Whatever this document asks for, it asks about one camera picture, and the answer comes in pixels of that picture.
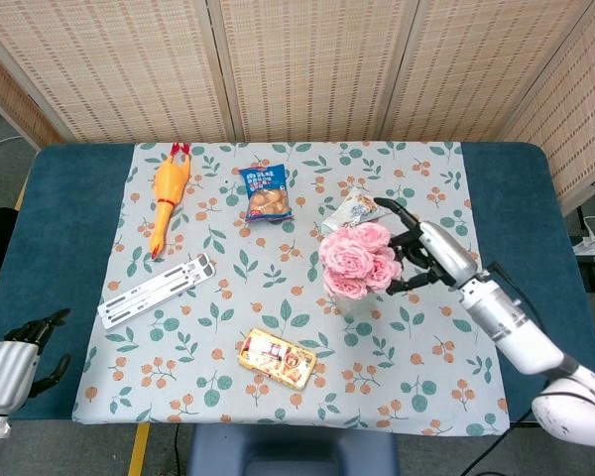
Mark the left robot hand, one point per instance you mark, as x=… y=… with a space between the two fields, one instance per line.
x=5 y=372

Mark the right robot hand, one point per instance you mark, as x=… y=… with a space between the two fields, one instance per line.
x=446 y=253

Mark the pink rose bouquet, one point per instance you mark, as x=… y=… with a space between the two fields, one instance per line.
x=352 y=258

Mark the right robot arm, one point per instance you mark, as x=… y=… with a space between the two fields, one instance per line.
x=511 y=322

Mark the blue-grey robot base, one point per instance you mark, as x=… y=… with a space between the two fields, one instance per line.
x=292 y=451

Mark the clear textured glass vase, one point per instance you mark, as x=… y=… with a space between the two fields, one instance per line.
x=349 y=308

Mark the silver foil snack bag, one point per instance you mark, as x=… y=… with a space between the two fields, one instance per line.
x=352 y=210

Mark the white power strip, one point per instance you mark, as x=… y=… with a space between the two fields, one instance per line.
x=592 y=244

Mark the white folding laptop stand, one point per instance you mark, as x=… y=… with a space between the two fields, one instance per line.
x=154 y=292

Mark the floral leaf-print tablecloth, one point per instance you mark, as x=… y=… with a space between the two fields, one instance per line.
x=277 y=297

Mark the blue snack bag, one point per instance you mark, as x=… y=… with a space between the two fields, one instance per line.
x=267 y=198

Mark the yellow curry box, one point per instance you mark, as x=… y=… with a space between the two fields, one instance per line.
x=277 y=357

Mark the bamboo folding screen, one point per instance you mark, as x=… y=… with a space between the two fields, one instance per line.
x=302 y=64

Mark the yellow rubber chicken toy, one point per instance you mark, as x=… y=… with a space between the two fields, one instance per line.
x=171 y=183

